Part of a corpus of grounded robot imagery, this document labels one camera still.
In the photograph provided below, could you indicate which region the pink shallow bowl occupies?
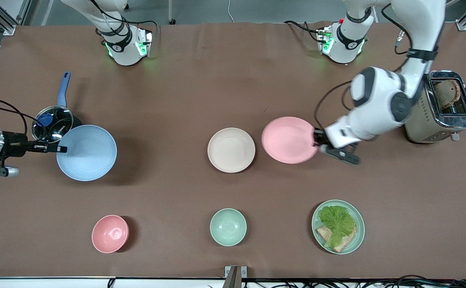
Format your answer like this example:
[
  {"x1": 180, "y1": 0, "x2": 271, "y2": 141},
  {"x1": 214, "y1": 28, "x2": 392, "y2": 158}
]
[{"x1": 261, "y1": 116, "x2": 318, "y2": 164}]

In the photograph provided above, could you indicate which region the blue shallow bowl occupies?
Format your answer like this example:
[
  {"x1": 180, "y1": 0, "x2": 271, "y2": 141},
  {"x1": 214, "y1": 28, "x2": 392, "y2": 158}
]
[{"x1": 56, "y1": 124, "x2": 117, "y2": 182}]

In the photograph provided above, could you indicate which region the glass lid blue knob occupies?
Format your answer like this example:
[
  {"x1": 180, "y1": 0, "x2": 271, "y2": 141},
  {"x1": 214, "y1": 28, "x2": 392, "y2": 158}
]
[{"x1": 32, "y1": 106, "x2": 74, "y2": 144}]

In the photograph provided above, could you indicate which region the green lettuce leaf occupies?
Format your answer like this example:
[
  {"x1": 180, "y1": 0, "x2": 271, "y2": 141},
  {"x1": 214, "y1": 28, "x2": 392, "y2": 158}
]
[{"x1": 318, "y1": 205, "x2": 356, "y2": 248}]

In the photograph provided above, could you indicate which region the beige shallow bowl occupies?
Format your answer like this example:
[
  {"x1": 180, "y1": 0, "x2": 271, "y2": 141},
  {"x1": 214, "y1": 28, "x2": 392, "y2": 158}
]
[{"x1": 207, "y1": 128, "x2": 256, "y2": 174}]

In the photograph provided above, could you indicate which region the base box with green light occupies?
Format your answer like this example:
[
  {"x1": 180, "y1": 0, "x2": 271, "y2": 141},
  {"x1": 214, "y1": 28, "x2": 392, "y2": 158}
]
[
  {"x1": 317, "y1": 26, "x2": 333, "y2": 55},
  {"x1": 136, "y1": 28, "x2": 153, "y2": 57}
]

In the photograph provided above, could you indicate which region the silver toaster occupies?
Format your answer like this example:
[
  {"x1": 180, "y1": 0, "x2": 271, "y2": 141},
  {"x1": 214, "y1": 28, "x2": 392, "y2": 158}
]
[{"x1": 405, "y1": 70, "x2": 466, "y2": 144}]

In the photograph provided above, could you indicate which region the small deep pink bowl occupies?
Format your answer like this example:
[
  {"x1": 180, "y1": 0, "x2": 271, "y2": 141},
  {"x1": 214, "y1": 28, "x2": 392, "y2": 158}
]
[{"x1": 92, "y1": 215, "x2": 129, "y2": 254}]

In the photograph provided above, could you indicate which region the green plate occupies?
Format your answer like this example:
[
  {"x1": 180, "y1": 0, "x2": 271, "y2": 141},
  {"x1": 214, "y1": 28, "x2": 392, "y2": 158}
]
[{"x1": 311, "y1": 199, "x2": 365, "y2": 255}]

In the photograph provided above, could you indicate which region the bread slice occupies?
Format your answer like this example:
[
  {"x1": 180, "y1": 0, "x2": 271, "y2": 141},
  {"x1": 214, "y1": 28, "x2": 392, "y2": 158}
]
[{"x1": 316, "y1": 225, "x2": 357, "y2": 253}]

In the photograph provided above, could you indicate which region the small deep green bowl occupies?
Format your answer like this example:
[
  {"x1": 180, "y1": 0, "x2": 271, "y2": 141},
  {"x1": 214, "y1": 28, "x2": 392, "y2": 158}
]
[{"x1": 210, "y1": 208, "x2": 247, "y2": 247}]

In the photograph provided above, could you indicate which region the brown toast slice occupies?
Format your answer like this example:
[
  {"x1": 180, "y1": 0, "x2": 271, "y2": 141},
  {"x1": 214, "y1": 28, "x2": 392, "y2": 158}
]
[{"x1": 434, "y1": 79, "x2": 461, "y2": 110}]

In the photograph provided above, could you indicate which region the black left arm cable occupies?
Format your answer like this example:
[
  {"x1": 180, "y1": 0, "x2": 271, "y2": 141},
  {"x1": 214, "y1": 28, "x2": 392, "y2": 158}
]
[{"x1": 314, "y1": 3, "x2": 411, "y2": 131}]

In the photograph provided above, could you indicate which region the black saucepan blue handle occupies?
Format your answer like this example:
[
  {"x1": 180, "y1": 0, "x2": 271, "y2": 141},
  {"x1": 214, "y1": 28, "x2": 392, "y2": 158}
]
[{"x1": 31, "y1": 71, "x2": 83, "y2": 144}]

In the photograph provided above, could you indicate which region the black base cable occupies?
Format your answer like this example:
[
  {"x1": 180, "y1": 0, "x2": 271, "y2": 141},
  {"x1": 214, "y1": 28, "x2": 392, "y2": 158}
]
[
  {"x1": 127, "y1": 19, "x2": 161, "y2": 40},
  {"x1": 284, "y1": 20, "x2": 321, "y2": 42}
]

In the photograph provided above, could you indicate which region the black cable bundle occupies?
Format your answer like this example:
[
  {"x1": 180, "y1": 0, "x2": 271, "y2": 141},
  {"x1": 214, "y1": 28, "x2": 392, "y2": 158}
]
[{"x1": 107, "y1": 274, "x2": 466, "y2": 288}]

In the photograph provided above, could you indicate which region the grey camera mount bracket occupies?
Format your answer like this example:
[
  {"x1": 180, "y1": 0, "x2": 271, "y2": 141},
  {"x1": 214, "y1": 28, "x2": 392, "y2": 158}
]
[{"x1": 224, "y1": 266, "x2": 247, "y2": 288}]

